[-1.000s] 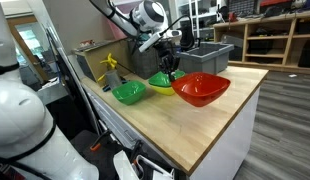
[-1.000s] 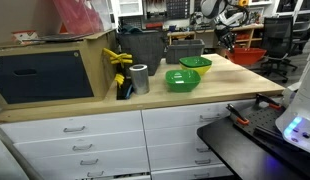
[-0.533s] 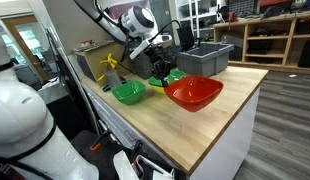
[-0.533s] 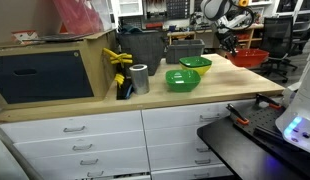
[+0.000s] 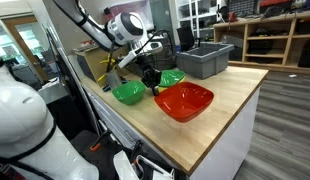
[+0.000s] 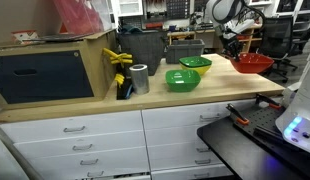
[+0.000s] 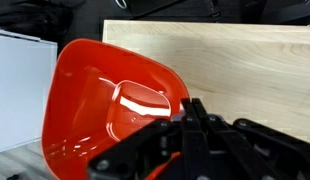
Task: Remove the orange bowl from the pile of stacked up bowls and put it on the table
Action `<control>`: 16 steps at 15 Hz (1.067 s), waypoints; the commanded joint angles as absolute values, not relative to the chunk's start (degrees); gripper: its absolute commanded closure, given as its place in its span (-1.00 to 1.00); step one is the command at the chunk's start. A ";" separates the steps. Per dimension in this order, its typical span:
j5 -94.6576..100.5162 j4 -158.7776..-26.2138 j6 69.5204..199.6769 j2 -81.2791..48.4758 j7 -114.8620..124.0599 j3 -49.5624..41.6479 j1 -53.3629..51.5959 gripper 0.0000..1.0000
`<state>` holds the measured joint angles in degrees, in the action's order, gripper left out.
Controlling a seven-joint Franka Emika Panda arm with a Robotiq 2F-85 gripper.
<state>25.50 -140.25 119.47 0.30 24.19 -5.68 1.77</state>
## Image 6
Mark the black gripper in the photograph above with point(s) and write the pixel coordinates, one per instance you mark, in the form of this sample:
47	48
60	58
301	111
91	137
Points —
232	47

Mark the orange plastic bowl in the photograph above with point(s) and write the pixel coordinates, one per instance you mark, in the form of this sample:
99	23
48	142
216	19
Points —
251	63

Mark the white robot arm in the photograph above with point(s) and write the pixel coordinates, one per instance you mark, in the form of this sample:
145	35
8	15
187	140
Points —
221	13

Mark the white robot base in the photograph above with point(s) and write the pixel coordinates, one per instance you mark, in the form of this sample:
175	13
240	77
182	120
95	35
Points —
294	123

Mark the yellow plastic bowl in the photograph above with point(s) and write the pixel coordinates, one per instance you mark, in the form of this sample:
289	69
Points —
201	70

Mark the green stacked bowl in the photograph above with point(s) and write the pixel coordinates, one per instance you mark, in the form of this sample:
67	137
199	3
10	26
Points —
195	61

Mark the green plastic bowl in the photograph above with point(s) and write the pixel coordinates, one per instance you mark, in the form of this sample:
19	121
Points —
182	80

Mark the black office chair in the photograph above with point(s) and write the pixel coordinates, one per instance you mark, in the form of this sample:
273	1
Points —
277	42

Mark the grey plastic bin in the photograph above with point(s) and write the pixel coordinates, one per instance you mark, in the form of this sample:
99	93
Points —
184	48

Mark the black orange clamp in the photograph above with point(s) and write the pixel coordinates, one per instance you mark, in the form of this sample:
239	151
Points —
239	117

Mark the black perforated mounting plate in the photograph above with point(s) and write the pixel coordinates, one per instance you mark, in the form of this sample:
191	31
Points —
261	125

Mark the metal tin can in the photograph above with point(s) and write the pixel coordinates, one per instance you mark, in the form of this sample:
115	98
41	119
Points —
139	77

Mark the white drawer cabinet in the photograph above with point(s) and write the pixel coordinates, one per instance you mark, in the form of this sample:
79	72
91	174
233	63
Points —
153	144

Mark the wooden box cabinet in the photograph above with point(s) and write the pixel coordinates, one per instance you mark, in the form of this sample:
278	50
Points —
55	73

